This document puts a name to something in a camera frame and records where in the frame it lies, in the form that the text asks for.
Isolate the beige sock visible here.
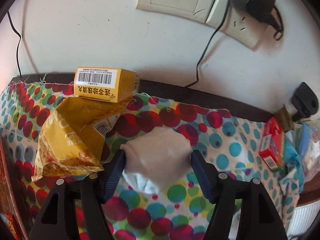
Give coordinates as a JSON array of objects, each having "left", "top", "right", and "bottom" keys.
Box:
[{"left": 120, "top": 127, "right": 192, "bottom": 194}]

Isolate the red round tray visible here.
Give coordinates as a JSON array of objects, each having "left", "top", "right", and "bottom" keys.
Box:
[{"left": 1, "top": 137, "right": 32, "bottom": 239}]

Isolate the red green medicine box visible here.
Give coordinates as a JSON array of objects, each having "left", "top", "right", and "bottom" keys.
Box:
[{"left": 259, "top": 117, "right": 285, "bottom": 172}]

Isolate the colourful polka dot cloth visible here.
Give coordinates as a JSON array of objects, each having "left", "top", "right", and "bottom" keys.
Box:
[{"left": 1, "top": 83, "right": 304, "bottom": 239}]

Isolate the golden snack bag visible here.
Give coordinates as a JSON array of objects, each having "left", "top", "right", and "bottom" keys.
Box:
[{"left": 31, "top": 97, "right": 131, "bottom": 182}]

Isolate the clear bag with blue items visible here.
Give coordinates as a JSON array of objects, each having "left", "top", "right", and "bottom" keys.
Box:
[{"left": 285, "top": 119, "right": 319, "bottom": 182}]

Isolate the brown cardboard tag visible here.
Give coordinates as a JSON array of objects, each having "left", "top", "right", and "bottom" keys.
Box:
[{"left": 273, "top": 105, "right": 295, "bottom": 132}]

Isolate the small yellow medicine box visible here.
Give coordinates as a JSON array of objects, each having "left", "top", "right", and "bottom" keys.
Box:
[{"left": 74, "top": 67, "right": 140, "bottom": 103}]

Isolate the black clamp mount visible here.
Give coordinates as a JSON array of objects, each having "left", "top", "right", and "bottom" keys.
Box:
[{"left": 291, "top": 82, "right": 319, "bottom": 122}]

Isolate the thin black wall cable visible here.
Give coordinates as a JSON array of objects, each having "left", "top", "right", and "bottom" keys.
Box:
[{"left": 6, "top": 11, "right": 23, "bottom": 77}]

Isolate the black adapter cable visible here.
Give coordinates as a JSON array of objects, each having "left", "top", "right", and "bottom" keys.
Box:
[{"left": 184, "top": 0, "right": 238, "bottom": 88}]

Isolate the white wall power socket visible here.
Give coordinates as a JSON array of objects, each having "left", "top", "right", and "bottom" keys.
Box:
[{"left": 206, "top": 0, "right": 276, "bottom": 49}]

